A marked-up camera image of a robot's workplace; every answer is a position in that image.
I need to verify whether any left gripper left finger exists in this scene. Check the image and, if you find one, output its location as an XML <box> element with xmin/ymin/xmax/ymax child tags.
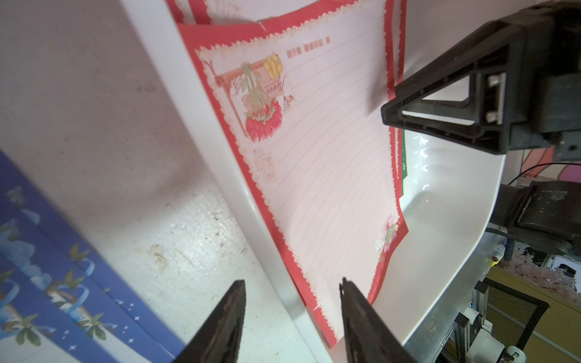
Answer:
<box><xmin>173</xmin><ymin>280</ymin><xmax>246</xmax><ymax>363</ymax></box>

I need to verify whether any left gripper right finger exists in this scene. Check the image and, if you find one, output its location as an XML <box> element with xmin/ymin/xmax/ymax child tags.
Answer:
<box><xmin>340</xmin><ymin>279</ymin><xmax>415</xmax><ymax>363</ymax></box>

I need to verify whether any blue floral stationery sheet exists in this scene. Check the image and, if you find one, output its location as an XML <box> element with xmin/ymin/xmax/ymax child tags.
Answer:
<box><xmin>1</xmin><ymin>257</ymin><xmax>115</xmax><ymax>362</ymax></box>

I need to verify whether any white plastic storage tray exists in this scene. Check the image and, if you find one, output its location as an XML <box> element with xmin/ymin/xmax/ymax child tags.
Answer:
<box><xmin>122</xmin><ymin>1</ymin><xmax>505</xmax><ymax>362</ymax></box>

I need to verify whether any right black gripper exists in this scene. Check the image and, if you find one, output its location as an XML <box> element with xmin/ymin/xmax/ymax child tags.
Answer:
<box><xmin>381</xmin><ymin>1</ymin><xmax>580</xmax><ymax>161</ymax></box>

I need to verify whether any red bordered stationery sheet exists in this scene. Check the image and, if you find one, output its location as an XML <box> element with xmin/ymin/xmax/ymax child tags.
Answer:
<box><xmin>178</xmin><ymin>1</ymin><xmax>408</xmax><ymax>347</ymax></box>

